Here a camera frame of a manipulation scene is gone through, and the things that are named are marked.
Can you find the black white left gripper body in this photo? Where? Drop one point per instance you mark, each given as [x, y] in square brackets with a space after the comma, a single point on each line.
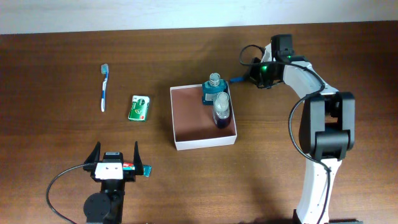
[128, 175]

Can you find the green Dettol soap box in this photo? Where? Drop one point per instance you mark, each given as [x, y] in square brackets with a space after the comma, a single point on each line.
[139, 108]

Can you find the teal mouthwash bottle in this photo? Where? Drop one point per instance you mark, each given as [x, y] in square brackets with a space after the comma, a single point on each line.
[212, 87]

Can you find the blue white toothbrush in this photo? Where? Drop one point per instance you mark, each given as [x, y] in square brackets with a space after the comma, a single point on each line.
[105, 72]

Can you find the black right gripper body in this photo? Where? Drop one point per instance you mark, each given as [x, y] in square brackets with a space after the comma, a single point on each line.
[264, 74]

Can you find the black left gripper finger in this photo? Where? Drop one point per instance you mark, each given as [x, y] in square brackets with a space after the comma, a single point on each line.
[94, 155]
[138, 165]

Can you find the blue disposable razor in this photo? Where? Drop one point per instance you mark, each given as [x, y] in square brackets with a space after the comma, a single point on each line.
[238, 79]

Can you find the purple pump soap bottle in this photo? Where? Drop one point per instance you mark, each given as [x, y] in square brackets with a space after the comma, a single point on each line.
[221, 110]

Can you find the pink open cardboard box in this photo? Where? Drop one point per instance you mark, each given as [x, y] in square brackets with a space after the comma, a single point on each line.
[192, 121]

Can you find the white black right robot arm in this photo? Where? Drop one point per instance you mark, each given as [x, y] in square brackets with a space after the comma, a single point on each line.
[321, 124]

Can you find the toothpaste tube under gripper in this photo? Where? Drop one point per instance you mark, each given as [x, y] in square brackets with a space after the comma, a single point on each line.
[130, 169]

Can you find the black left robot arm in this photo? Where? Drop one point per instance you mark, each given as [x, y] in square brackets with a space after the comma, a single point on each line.
[106, 206]

